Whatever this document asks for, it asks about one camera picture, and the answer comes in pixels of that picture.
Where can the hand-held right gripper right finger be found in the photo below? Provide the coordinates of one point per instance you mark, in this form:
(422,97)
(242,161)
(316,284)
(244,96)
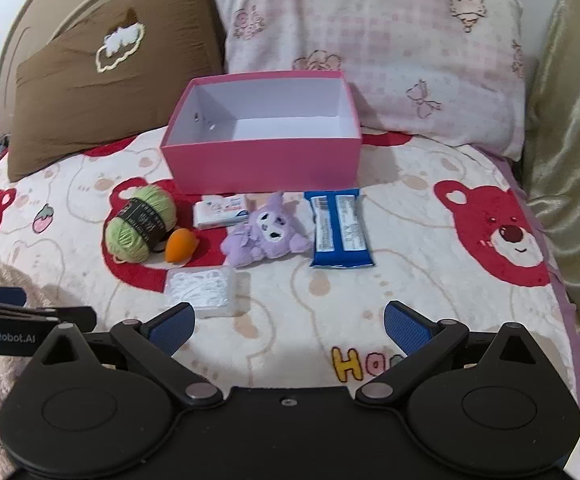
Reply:
(407,329)

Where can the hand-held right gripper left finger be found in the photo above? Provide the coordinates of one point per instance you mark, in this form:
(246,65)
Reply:
(172,329)

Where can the orange makeup sponge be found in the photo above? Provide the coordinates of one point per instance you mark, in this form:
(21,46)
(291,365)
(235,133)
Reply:
(180,247)

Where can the green yarn ball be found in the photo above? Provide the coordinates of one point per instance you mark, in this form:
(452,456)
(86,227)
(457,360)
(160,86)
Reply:
(140,222)

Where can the blue snack packet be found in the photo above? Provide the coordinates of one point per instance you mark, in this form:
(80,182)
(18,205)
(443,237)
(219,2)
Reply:
(341,225)

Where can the white tissue packet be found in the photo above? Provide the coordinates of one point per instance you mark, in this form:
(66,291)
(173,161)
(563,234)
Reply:
(217,212)

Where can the purple plush toy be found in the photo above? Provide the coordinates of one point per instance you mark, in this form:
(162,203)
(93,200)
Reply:
(265,236)

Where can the pink cardboard box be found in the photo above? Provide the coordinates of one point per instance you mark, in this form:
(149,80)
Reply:
(260,170)

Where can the beige fluffy blanket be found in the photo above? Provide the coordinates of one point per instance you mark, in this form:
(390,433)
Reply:
(0,385)

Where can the red bear printed blanket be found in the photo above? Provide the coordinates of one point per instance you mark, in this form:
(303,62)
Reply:
(420,285)

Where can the brown pillow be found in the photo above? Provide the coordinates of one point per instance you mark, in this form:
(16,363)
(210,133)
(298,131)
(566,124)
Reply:
(70,110)

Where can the gold satin cloth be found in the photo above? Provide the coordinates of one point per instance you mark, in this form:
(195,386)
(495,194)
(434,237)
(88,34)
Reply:
(570,110)

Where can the pink checked pillow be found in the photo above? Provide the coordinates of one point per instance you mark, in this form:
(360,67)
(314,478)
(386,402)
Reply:
(370,50)

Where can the beige headboard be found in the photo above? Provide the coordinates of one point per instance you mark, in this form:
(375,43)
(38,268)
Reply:
(35,15)

